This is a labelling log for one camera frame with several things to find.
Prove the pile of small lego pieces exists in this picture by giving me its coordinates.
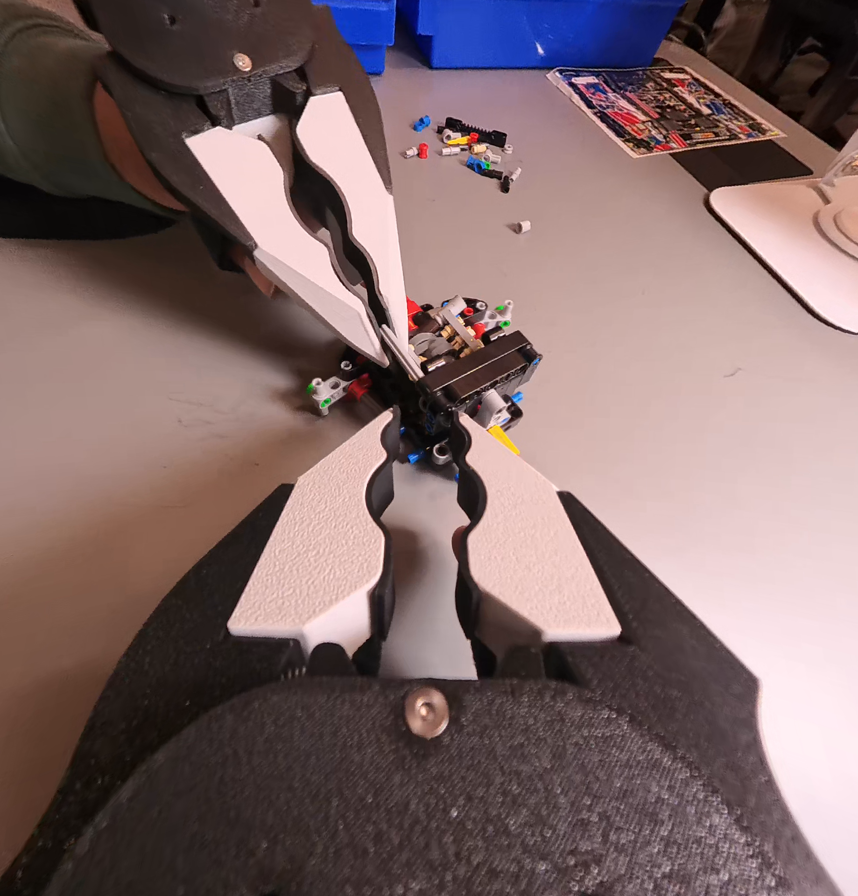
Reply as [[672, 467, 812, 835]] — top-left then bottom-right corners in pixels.
[[403, 114, 523, 195]]

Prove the blue plastic storage bin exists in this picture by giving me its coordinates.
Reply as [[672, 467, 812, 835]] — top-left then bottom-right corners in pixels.
[[310, 0, 398, 76], [397, 0, 688, 70]]

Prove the grey lego axle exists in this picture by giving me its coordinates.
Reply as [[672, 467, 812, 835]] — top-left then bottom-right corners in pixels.
[[383, 325, 430, 382]]

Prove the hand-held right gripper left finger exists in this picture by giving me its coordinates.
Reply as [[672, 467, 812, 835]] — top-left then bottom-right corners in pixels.
[[227, 408, 401, 679]]

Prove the lego car chassis model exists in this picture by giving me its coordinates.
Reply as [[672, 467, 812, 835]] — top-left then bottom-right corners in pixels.
[[306, 294, 543, 484]]

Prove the black desk mat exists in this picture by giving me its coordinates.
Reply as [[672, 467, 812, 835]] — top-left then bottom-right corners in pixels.
[[670, 136, 815, 191]]

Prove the lego instruction booklet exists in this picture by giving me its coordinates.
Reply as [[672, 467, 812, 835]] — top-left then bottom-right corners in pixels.
[[547, 65, 787, 158]]

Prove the white monitor stand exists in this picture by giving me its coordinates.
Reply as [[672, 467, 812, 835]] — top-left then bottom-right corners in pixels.
[[708, 98, 858, 336]]

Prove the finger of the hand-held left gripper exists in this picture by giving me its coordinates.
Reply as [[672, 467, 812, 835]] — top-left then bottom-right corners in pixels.
[[292, 93, 412, 354], [185, 127, 391, 368]]

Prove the person's left hand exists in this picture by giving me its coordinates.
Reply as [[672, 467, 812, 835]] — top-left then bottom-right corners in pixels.
[[93, 87, 279, 301]]

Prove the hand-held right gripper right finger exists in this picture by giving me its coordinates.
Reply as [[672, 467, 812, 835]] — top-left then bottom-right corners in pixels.
[[449, 412, 622, 676]]

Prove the person's left forearm green sleeve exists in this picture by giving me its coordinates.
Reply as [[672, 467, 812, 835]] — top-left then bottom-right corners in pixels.
[[0, 0, 171, 214]]

